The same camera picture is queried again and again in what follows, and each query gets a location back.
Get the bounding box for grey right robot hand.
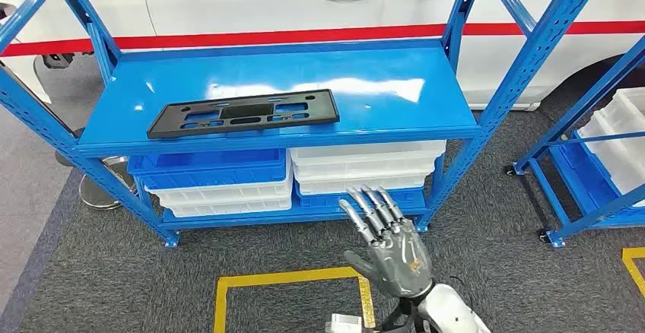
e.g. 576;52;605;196
338;186;434;300

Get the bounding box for yellow floor tape square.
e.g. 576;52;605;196
213;266;377;333

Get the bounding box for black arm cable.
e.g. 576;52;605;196
375;297;421;333

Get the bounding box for blue metal shelf rack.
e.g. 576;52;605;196
504;33;645;249
0;0;613;249

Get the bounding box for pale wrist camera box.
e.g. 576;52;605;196
325;312;365;333

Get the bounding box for black plastic bracket part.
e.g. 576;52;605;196
146;88;341;141

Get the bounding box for red barrier belt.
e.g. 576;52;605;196
0;21;645;59

